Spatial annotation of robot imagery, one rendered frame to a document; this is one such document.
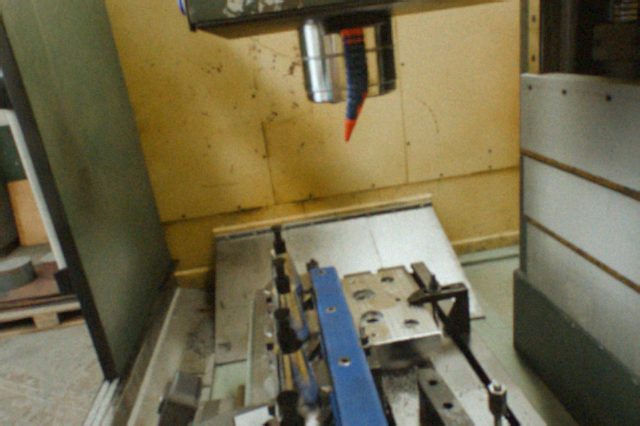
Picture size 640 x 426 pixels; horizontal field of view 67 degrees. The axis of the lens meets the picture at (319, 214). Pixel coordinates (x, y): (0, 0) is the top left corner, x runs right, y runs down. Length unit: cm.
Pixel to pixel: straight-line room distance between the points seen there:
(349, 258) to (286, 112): 60
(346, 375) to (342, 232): 145
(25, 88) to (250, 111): 87
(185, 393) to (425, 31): 167
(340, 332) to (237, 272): 131
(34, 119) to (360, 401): 95
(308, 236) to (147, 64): 86
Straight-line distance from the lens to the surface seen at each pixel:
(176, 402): 46
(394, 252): 186
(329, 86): 79
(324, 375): 54
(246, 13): 53
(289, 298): 54
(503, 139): 210
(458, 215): 212
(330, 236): 192
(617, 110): 96
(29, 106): 122
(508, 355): 157
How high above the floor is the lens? 154
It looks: 19 degrees down
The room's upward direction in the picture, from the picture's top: 8 degrees counter-clockwise
